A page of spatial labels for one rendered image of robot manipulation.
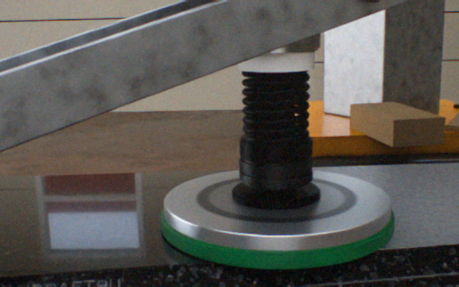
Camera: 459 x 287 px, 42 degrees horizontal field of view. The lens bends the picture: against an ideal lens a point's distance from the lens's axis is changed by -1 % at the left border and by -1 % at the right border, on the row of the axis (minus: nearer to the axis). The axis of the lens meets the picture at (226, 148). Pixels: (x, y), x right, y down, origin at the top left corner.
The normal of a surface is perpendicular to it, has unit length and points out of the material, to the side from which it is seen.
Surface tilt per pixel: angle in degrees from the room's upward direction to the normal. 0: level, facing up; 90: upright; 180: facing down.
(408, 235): 0
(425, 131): 90
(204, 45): 90
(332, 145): 90
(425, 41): 90
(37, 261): 0
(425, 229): 0
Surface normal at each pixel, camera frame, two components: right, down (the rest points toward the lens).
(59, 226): -0.02, -0.98
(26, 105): 0.41, 0.19
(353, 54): -0.84, 0.14
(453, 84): -0.02, 0.22
